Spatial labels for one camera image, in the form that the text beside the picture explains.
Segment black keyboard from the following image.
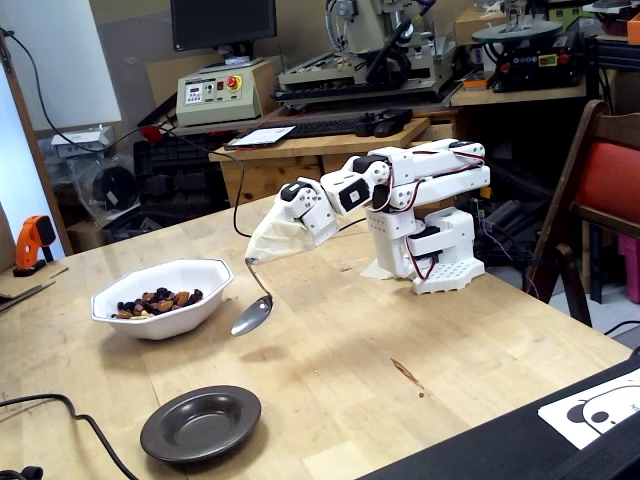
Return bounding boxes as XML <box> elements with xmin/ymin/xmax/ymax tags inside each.
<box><xmin>287</xmin><ymin>115</ymin><xmax>386</xmax><ymax>141</ymax></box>

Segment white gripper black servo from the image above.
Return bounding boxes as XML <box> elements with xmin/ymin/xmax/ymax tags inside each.
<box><xmin>278</xmin><ymin>177</ymin><xmax>342</xmax><ymax>250</ymax></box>

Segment bent metal spoon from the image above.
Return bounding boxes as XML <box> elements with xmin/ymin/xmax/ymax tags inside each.
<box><xmin>229</xmin><ymin>257</ymin><xmax>275</xmax><ymax>338</ymax></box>

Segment beige masking tape wrap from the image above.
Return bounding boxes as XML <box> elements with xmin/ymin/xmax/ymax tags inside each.
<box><xmin>243</xmin><ymin>198</ymin><xmax>316</xmax><ymax>266</ymax></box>

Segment orange black hand tool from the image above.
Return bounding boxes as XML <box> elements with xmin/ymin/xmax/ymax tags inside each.
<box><xmin>12</xmin><ymin>214</ymin><xmax>57</xmax><ymax>279</ymax></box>

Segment thick black cable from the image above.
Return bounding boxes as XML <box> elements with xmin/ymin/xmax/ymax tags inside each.
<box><xmin>0</xmin><ymin>393</ymin><xmax>139</xmax><ymax>480</ymax></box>

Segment black filament spool in bag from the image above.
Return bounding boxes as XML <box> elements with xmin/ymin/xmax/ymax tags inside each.
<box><xmin>92</xmin><ymin>164</ymin><xmax>139</xmax><ymax>211</ymax></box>

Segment wooden chair red cushion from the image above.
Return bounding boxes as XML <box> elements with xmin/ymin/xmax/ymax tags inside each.
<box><xmin>522</xmin><ymin>98</ymin><xmax>640</xmax><ymax>329</ymax></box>

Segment flat cardboard pieces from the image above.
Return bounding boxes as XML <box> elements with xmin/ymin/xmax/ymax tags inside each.
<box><xmin>0</xmin><ymin>267</ymin><xmax>57</xmax><ymax>314</ymax></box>

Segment black computer monitor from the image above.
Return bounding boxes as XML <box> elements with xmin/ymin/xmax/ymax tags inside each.
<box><xmin>169</xmin><ymin>0</ymin><xmax>279</xmax><ymax>64</ymax></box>

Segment white board panel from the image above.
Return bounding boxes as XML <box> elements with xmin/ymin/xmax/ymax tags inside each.
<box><xmin>0</xmin><ymin>0</ymin><xmax>124</xmax><ymax>132</ymax></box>

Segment small white box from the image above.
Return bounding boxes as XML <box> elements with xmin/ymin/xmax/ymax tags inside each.
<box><xmin>49</xmin><ymin>125</ymin><xmax>115</xmax><ymax>160</ymax></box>

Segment white panda sticker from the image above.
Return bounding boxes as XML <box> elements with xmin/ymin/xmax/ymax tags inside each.
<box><xmin>537</xmin><ymin>384</ymin><xmax>640</xmax><ymax>451</ymax></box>

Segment pink plastic bin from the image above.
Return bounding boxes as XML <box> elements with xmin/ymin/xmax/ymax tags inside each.
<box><xmin>617</xmin><ymin>233</ymin><xmax>640</xmax><ymax>305</ymax></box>

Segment brown plate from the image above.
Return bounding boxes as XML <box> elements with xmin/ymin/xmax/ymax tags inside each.
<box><xmin>139</xmin><ymin>384</ymin><xmax>263</xmax><ymax>464</ymax></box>

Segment black floor cable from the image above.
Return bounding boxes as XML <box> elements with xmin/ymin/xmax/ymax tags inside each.
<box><xmin>603</xmin><ymin>319</ymin><xmax>640</xmax><ymax>337</ymax></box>

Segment beige milling machine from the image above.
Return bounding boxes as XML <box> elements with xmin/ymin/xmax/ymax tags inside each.
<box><xmin>272</xmin><ymin>0</ymin><xmax>459</xmax><ymax>109</ymax></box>

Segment wooden side bench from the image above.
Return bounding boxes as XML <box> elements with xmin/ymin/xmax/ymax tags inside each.
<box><xmin>449</xmin><ymin>79</ymin><xmax>591</xmax><ymax>109</ymax></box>

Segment trail mix pile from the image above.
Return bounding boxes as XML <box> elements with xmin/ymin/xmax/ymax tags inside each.
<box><xmin>110</xmin><ymin>287</ymin><xmax>205</xmax><ymax>321</ymax></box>

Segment brown cardboard box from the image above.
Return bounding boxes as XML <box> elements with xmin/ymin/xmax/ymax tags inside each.
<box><xmin>452</xmin><ymin>4</ymin><xmax>509</xmax><ymax>47</ymax></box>

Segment black tool case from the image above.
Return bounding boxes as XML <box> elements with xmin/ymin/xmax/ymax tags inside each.
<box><xmin>132</xmin><ymin>133</ymin><xmax>231</xmax><ymax>214</ymax></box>

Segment black scroll saw machine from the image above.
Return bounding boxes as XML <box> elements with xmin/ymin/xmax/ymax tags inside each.
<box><xmin>472</xmin><ymin>19</ymin><xmax>599</xmax><ymax>95</ymax></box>

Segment beige control box red button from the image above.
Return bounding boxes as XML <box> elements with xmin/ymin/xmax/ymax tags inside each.
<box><xmin>175</xmin><ymin>59</ymin><xmax>266</xmax><ymax>129</ymax></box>

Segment beige tape sheet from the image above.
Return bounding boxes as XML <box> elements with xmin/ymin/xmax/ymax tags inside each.
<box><xmin>359</xmin><ymin>258</ymin><xmax>396</xmax><ymax>281</ymax></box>

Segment wooden workbench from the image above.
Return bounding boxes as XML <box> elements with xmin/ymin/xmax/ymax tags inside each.
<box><xmin>208</xmin><ymin>115</ymin><xmax>454</xmax><ymax>207</ymax></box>

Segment thin black cable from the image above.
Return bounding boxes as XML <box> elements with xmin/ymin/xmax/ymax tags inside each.
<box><xmin>0</xmin><ymin>27</ymin><xmax>369</xmax><ymax>240</ymax></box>

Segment white octagonal bowl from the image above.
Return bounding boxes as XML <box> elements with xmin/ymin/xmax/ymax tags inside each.
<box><xmin>89</xmin><ymin>257</ymin><xmax>235</xmax><ymax>342</ymax></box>

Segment white paper sheet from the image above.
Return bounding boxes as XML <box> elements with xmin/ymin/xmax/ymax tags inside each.
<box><xmin>224</xmin><ymin>125</ymin><xmax>297</xmax><ymax>151</ymax></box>

